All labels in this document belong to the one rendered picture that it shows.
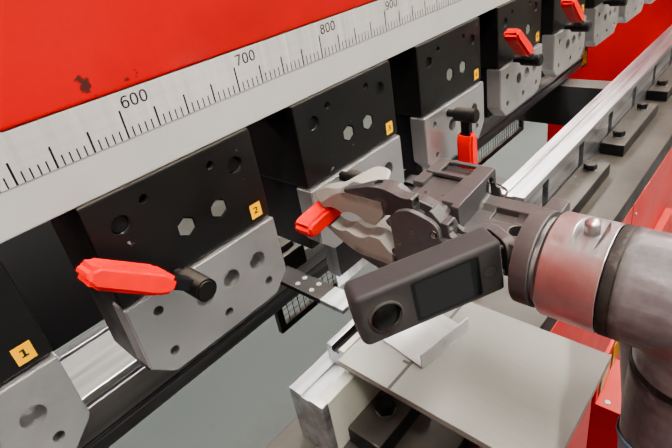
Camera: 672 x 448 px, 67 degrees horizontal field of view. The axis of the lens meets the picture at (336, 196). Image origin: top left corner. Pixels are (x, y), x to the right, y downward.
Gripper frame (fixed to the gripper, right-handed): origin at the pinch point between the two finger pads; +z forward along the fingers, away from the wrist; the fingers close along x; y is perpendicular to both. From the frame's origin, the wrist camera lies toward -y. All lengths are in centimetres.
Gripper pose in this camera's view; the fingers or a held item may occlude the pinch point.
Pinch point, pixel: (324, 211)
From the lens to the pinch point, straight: 48.0
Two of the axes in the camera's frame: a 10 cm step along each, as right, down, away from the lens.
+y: 6.4, -5.2, 5.7
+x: -2.1, -8.3, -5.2
